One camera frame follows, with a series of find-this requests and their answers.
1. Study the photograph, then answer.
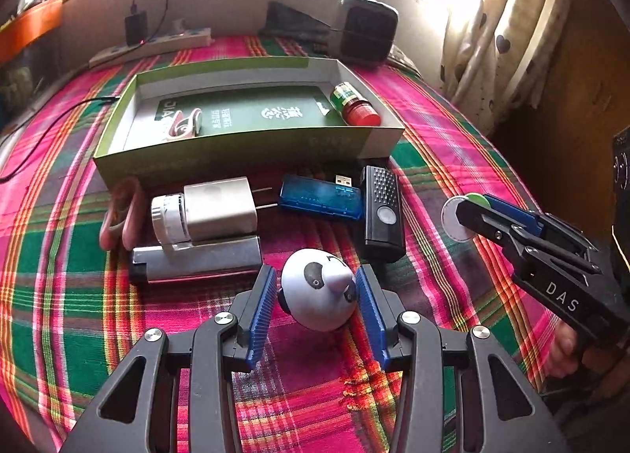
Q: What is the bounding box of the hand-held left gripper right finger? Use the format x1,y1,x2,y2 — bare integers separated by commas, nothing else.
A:
354,263,573,453

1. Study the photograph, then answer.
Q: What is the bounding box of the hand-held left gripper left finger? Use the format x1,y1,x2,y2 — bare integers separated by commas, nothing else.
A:
59,263,279,453

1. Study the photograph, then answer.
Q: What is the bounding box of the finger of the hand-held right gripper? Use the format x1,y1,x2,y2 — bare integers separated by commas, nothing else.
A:
453,200,605,287
481,193,600,257

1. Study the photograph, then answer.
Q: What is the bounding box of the white and green round holder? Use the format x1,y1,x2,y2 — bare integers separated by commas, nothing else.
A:
440,193,494,242

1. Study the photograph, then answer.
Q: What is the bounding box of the white panda toy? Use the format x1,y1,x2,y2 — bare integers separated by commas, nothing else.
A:
278,249,358,334

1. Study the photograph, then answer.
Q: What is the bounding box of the silver metal lighter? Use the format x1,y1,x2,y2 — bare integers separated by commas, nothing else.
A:
130,234,264,285

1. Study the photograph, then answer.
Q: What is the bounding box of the black doorbell remote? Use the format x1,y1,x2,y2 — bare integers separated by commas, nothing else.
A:
361,165,407,263

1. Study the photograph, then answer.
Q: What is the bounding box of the blue translucent usb device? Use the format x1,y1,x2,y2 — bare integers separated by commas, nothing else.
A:
278,172,365,222

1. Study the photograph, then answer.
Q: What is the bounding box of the green cardboard box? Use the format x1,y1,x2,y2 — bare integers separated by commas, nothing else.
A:
93,57,406,190

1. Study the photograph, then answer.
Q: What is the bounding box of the person's right hand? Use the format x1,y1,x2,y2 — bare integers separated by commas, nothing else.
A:
545,319,587,379

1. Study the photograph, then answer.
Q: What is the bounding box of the plaid blanket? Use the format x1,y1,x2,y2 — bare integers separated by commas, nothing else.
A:
0,35,564,453

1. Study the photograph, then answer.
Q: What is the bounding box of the brown wooden cabinet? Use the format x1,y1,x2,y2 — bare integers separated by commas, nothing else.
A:
492,0,630,242

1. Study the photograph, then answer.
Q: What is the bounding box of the red capped small bottle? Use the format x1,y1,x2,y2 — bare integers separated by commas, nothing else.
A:
330,81,383,128

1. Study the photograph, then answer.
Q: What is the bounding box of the heart patterned curtain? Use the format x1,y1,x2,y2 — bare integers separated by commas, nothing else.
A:
439,0,578,135

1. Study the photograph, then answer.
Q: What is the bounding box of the dark green printed packet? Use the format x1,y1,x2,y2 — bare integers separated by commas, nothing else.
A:
154,85,348,132

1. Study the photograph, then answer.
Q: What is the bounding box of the black grey rounded speaker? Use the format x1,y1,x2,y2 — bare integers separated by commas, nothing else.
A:
329,0,400,68

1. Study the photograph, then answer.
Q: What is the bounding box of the white power strip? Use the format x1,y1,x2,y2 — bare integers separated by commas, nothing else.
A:
89,27,213,69

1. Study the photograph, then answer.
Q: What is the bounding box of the dark folded cloth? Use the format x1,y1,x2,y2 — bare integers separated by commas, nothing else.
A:
258,0,336,39

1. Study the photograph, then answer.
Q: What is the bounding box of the black plug-in charger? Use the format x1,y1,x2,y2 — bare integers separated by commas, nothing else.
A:
124,13,149,46

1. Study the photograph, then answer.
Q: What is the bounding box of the orange tray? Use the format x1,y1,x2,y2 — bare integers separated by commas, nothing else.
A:
0,0,65,65

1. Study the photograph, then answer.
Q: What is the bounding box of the white wall charger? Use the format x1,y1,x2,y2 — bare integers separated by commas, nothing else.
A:
150,176,274,245

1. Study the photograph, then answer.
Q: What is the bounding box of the white pink cable clip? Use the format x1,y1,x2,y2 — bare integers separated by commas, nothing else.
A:
165,109,204,139

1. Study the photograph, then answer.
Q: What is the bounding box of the long black cable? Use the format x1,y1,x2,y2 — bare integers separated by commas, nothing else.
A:
0,96,122,183

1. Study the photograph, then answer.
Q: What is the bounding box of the black charger cable loop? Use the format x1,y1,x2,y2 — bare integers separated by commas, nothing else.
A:
130,0,169,41

